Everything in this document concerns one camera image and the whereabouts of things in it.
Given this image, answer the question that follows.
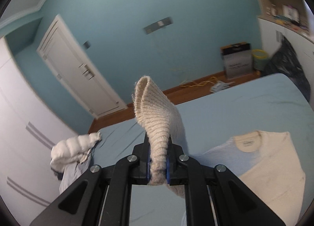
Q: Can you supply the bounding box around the white and blue knit sweater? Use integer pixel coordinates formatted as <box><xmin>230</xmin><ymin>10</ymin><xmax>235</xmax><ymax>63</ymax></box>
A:
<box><xmin>133</xmin><ymin>76</ymin><xmax>306</xmax><ymax>225</ymax></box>

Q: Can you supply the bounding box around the grey crumpled cloth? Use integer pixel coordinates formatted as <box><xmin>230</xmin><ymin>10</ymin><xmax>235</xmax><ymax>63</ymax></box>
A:
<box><xmin>50</xmin><ymin>146</ymin><xmax>93</xmax><ymax>194</ymax></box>

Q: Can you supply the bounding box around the white puffer jacket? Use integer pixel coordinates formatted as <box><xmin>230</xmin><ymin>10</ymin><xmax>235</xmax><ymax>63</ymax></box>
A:
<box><xmin>50</xmin><ymin>132</ymin><xmax>102</xmax><ymax>173</ymax></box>

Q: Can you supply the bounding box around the white wardrobe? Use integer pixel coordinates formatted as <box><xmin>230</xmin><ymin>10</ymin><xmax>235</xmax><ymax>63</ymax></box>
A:
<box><xmin>1</xmin><ymin>37</ymin><xmax>76</xmax><ymax>225</ymax></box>

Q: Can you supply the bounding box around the white floor power strip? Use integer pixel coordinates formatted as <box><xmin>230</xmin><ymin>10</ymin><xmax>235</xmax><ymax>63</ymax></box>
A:
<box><xmin>210</xmin><ymin>81</ymin><xmax>234</xmax><ymax>93</ymax></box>

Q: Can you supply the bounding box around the light blue bed sheet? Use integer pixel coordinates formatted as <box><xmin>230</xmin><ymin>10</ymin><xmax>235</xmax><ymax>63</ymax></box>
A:
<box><xmin>90</xmin><ymin>74</ymin><xmax>313</xmax><ymax>225</ymax></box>

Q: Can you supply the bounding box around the black and white cardboard box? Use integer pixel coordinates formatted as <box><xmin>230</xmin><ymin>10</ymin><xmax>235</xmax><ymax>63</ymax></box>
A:
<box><xmin>220</xmin><ymin>42</ymin><xmax>253</xmax><ymax>79</ymax></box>

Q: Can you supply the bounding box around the yellow waste bin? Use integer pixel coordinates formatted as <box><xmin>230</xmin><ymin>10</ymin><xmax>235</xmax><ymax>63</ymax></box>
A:
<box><xmin>252</xmin><ymin>49</ymin><xmax>269</xmax><ymax>71</ymax></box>

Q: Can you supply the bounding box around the white room door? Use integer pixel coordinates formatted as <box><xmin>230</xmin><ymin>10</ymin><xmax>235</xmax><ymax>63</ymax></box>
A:
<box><xmin>37</xmin><ymin>15</ymin><xmax>127</xmax><ymax>119</ymax></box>

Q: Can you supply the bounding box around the black plastic bag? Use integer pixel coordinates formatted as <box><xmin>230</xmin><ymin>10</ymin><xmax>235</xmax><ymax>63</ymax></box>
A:
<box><xmin>261</xmin><ymin>36</ymin><xmax>311</xmax><ymax>102</ymax></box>

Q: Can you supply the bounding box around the white cabinet unit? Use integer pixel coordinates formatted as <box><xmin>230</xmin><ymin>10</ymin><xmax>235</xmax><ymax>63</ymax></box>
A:
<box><xmin>247</xmin><ymin>0</ymin><xmax>314</xmax><ymax>75</ymax></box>

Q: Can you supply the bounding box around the yellow hanging cable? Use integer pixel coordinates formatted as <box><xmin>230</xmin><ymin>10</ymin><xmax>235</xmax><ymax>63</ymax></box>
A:
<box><xmin>169</xmin><ymin>67</ymin><xmax>219</xmax><ymax>89</ymax></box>

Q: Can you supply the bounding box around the wall power strip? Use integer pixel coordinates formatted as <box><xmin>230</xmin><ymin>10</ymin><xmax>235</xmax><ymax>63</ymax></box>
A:
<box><xmin>143</xmin><ymin>17</ymin><xmax>173</xmax><ymax>34</ymax></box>

